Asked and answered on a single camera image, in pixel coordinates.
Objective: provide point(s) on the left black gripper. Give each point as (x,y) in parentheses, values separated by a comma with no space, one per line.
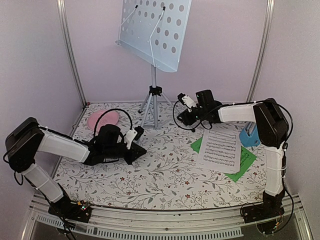
(134,150)

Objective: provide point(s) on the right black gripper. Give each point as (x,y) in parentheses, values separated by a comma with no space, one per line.
(187,118)

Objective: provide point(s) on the light blue music stand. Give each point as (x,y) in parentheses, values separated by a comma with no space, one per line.
(154,30)

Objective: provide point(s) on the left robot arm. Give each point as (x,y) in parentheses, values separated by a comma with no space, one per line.
(29,138)

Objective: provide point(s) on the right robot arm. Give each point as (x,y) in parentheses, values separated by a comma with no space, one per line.
(273,132)

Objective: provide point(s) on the dark blue mug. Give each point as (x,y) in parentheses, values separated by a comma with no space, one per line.
(217,103)

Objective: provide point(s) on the pink plate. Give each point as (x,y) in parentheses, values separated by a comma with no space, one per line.
(111,118)

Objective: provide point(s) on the white sheet music page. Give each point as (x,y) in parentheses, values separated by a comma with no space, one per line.
(220,150)

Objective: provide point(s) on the blue metronome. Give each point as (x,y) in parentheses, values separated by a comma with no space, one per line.
(249,136)

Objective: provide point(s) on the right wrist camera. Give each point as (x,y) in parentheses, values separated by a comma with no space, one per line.
(187,101)

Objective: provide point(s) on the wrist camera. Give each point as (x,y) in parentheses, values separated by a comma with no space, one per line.
(187,101)
(133,135)

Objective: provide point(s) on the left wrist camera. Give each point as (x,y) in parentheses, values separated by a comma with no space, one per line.
(133,135)

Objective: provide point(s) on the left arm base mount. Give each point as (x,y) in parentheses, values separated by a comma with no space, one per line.
(77,211)

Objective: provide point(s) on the front aluminium rail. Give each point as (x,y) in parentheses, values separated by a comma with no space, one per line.
(110,223)

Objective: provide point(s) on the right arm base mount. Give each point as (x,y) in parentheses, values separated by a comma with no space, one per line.
(272,218)

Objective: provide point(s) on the right aluminium frame post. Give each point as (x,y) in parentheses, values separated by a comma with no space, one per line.
(270,4)

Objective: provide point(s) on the aluminium frame post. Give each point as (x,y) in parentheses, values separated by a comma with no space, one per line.
(270,4)
(62,13)

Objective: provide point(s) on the left aluminium frame post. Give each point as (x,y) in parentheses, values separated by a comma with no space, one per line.
(62,13)

